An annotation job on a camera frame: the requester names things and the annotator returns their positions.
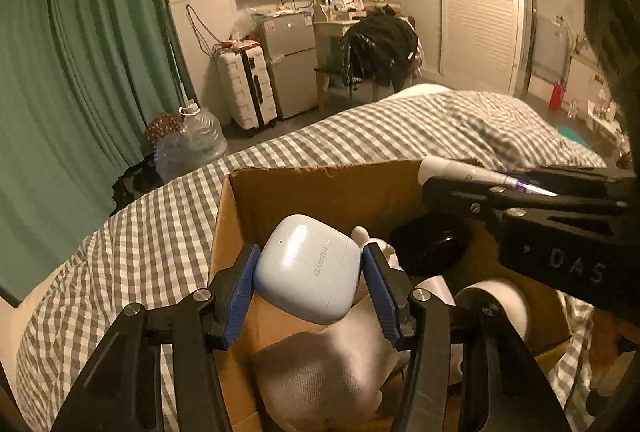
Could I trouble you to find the white tape roll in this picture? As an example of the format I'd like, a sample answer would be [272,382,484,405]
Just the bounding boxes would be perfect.
[454,278,530,341]

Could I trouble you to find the silver mini fridge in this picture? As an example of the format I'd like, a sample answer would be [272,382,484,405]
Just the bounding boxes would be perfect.
[257,12,318,120]

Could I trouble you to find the light blue earbuds case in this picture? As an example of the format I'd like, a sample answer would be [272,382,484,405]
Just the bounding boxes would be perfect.
[254,214,361,325]

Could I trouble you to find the large green curtain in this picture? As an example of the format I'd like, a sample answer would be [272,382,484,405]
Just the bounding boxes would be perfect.
[1,0,190,300]

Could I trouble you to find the black jacket on chair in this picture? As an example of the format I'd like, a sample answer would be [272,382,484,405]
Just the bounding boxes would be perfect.
[340,5,419,93]

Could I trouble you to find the green round stool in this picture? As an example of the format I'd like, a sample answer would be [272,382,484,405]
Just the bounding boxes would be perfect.
[556,126,590,149]

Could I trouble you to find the brown cardboard box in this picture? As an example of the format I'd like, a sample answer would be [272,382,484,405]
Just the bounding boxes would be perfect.
[210,161,568,431]

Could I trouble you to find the grey checkered duvet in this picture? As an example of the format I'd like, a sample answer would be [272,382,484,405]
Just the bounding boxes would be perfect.
[13,91,603,431]

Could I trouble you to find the white cloth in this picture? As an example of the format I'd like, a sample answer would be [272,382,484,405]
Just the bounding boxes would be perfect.
[253,296,408,431]

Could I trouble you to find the white electric device handle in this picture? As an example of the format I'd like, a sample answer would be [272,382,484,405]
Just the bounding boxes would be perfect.
[418,155,556,197]

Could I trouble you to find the black round object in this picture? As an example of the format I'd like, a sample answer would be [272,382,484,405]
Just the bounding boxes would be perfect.
[390,211,472,278]

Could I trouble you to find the clear large water bottle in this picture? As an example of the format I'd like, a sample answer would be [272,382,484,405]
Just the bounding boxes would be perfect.
[154,100,228,183]

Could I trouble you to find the brown patterned bag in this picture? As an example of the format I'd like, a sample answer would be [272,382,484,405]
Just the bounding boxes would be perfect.
[145,112,181,145]

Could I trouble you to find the red fire extinguisher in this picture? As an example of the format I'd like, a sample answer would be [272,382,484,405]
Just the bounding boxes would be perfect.
[548,82,566,111]

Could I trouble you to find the white hard suitcase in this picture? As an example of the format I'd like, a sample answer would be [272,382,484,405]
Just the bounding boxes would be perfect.
[215,41,278,131]

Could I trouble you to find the white dressing table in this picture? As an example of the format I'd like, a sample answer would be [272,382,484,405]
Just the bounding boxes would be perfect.
[314,12,368,70]

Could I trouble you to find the person's left hand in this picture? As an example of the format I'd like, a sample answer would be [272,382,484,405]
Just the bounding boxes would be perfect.
[586,308,639,417]

